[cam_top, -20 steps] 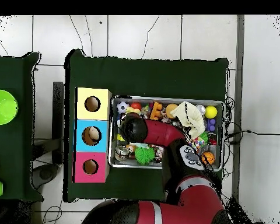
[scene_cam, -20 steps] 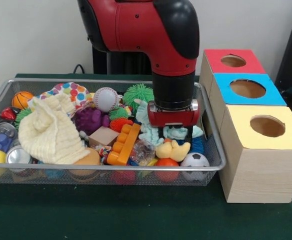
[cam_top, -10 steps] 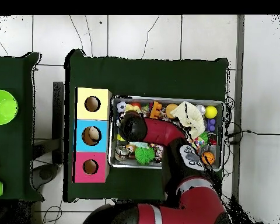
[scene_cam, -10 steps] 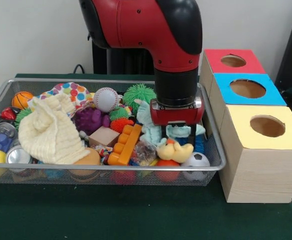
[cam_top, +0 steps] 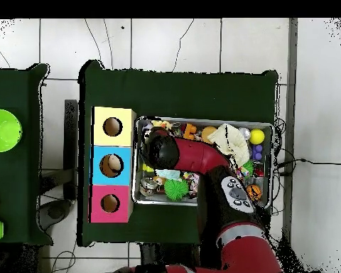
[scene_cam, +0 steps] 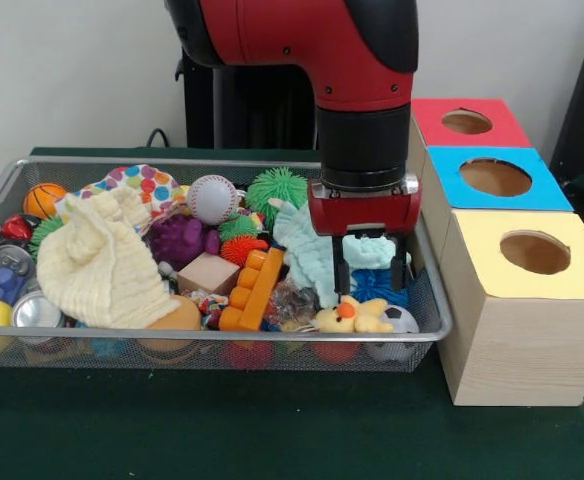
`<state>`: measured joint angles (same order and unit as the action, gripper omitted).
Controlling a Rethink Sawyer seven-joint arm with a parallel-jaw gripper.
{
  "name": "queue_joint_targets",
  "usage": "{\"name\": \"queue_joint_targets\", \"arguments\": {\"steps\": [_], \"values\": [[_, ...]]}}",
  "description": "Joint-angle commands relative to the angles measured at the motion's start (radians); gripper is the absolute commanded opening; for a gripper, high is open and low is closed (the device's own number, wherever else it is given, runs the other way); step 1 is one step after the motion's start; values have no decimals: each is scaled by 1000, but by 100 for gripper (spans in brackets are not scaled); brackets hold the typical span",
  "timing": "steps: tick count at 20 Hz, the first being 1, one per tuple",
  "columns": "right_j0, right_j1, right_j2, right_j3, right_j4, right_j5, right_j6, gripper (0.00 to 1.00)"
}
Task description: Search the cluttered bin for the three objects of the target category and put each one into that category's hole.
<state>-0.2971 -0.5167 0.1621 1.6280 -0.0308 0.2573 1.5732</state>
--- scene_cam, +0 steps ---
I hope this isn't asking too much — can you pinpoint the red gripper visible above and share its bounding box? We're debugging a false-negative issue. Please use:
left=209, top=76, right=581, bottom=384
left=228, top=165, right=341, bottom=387
left=306, top=180, right=422, bottom=297

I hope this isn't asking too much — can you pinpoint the yellow plush duck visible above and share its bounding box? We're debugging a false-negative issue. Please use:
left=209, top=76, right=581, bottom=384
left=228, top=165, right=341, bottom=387
left=315, top=294, right=396, bottom=335

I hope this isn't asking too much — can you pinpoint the light blue muslin cloth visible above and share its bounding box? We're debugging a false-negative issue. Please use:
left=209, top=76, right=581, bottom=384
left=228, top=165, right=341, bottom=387
left=267, top=197, right=413, bottom=309

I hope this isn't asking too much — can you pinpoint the wooden box with three holes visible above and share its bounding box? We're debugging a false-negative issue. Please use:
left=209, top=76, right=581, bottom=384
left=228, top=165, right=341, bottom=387
left=409, top=97, right=584, bottom=407

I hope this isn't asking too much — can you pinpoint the shallow mesh bin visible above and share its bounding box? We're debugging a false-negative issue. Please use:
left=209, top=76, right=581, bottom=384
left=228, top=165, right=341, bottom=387
left=0, top=155, right=453, bottom=374

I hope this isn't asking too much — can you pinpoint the orange toy building block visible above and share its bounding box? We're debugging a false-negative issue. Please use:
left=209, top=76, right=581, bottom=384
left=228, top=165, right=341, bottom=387
left=219, top=247, right=286, bottom=332

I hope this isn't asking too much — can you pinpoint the large green spiky ball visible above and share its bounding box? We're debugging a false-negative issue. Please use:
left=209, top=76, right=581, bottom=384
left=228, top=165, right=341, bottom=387
left=244, top=167, right=309, bottom=231

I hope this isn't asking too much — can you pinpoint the plain wooden cube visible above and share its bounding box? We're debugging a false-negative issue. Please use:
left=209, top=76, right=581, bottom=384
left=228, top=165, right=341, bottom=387
left=176, top=252, right=241, bottom=296

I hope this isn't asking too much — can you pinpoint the white toy baseball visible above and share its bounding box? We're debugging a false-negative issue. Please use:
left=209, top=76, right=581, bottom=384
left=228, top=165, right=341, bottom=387
left=185, top=174, right=239, bottom=226

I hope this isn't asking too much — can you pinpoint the purple spiky rubber toy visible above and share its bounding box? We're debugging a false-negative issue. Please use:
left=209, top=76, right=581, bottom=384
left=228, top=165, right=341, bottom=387
left=147, top=214, right=222, bottom=271

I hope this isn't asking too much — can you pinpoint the polka dot cloth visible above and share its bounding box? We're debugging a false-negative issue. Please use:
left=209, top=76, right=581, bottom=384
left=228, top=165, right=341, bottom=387
left=54, top=163, right=188, bottom=221

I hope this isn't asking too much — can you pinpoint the cream muslin cloth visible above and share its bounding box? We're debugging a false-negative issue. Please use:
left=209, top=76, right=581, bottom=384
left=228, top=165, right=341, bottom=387
left=35, top=187, right=181, bottom=330

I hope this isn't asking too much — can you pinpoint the small orange basketball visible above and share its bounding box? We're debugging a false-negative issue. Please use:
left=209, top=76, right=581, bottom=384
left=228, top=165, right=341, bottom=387
left=23, top=182, right=68, bottom=220

